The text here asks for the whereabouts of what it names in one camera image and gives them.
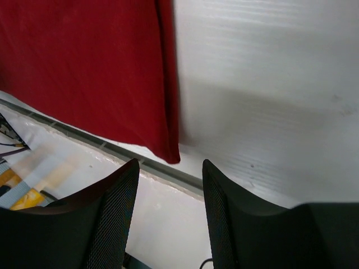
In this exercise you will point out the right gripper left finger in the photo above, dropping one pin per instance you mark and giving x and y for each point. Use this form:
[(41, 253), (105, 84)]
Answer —
[(88, 229)]

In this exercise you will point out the dark red t shirt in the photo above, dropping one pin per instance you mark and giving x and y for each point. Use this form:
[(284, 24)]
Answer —
[(106, 67)]

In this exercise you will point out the aluminium frame rail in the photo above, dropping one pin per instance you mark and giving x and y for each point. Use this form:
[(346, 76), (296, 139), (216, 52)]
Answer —
[(173, 175)]

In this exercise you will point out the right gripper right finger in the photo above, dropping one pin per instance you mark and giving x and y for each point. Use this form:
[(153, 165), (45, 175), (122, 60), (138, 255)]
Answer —
[(247, 231)]

